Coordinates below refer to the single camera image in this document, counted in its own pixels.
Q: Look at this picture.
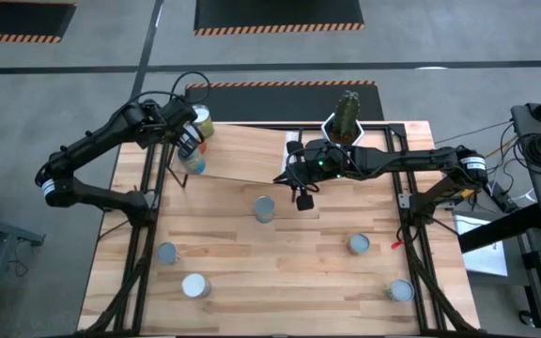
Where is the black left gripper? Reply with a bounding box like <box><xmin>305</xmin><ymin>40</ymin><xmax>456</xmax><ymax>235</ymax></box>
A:
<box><xmin>157</xmin><ymin>98</ymin><xmax>206</xmax><ymax>159</ymax></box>

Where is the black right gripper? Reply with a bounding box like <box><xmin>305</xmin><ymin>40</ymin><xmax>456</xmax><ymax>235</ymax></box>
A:
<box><xmin>273</xmin><ymin>138</ymin><xmax>354</xmax><ymax>212</ymax></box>

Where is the large green oranges can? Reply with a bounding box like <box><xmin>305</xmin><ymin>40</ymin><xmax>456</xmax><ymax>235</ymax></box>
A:
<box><xmin>190</xmin><ymin>103</ymin><xmax>216</xmax><ymax>140</ymax></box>

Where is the blue berries can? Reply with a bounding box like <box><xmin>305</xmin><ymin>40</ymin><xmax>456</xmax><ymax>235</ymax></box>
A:
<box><xmin>178</xmin><ymin>150</ymin><xmax>208</xmax><ymax>176</ymax></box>

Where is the small carrot-print can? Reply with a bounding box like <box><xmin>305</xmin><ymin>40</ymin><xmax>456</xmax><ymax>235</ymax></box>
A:
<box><xmin>156</xmin><ymin>241</ymin><xmax>180</xmax><ymax>266</ymax></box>

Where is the large blue peaches can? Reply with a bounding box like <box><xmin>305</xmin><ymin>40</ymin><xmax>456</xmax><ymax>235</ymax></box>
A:
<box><xmin>180</xmin><ymin>272</ymin><xmax>213</xmax><ymax>300</ymax></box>

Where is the large yellow-green fruit can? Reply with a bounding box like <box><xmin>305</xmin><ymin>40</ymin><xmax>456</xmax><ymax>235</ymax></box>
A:
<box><xmin>385</xmin><ymin>278</ymin><xmax>416</xmax><ymax>303</ymax></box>

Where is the light wooden board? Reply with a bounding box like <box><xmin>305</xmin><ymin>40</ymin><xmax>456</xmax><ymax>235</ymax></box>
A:
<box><xmin>169</xmin><ymin>119</ymin><xmax>304</xmax><ymax>204</ymax></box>

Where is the black mat with striped edge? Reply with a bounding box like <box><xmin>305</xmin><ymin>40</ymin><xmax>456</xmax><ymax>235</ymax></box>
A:
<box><xmin>193</xmin><ymin>0</ymin><xmax>365</xmax><ymax>38</ymax></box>
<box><xmin>0</xmin><ymin>2</ymin><xmax>78</xmax><ymax>45</ymax></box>
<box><xmin>181</xmin><ymin>80</ymin><xmax>385</xmax><ymax>124</ymax></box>

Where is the green cactus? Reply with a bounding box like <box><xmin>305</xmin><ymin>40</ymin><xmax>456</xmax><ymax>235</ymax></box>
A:
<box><xmin>333</xmin><ymin>89</ymin><xmax>363</xmax><ymax>145</ymax></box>

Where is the white paper sheet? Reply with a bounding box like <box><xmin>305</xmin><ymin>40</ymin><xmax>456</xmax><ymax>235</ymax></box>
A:
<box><xmin>453</xmin><ymin>213</ymin><xmax>509</xmax><ymax>278</ymax></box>

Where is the black desk support bar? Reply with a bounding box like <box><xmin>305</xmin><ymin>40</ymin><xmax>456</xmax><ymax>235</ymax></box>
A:
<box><xmin>457</xmin><ymin>201</ymin><xmax>541</xmax><ymax>254</ymax></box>

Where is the grey equipment stand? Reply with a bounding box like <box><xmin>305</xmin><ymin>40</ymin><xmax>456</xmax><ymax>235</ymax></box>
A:
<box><xmin>509</xmin><ymin>84</ymin><xmax>541</xmax><ymax>236</ymax></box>

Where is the black metal table frame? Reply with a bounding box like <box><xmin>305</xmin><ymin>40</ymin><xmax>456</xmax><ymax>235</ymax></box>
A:
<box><xmin>75</xmin><ymin>112</ymin><xmax>486</xmax><ymax>338</ymax></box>

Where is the thin grey cable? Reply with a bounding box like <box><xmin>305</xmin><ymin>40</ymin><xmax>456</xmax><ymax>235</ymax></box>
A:
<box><xmin>434</xmin><ymin>120</ymin><xmax>514</xmax><ymax>145</ymax></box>

